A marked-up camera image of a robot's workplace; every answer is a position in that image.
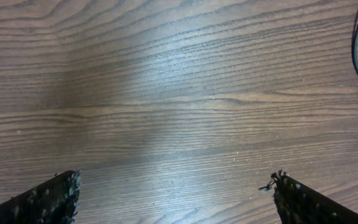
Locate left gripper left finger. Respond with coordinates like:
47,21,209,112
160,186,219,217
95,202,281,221
0,170,80,224

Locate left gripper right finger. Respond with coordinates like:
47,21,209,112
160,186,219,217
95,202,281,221
259,170,358,224

